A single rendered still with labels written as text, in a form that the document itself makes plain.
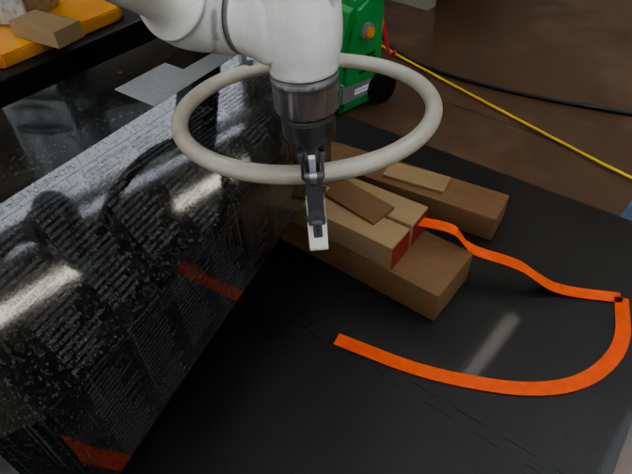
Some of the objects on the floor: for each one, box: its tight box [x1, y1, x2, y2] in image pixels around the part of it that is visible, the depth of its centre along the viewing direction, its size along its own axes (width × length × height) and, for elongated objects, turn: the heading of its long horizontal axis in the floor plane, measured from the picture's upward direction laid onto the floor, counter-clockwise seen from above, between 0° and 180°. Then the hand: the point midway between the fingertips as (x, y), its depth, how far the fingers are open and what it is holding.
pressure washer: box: [336, 0, 396, 114], centre depth 255 cm, size 35×35×87 cm
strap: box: [334, 217, 631, 396], centre depth 150 cm, size 78×139×20 cm, turn 145°
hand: (317, 223), depth 86 cm, fingers closed on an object, 4 cm apart
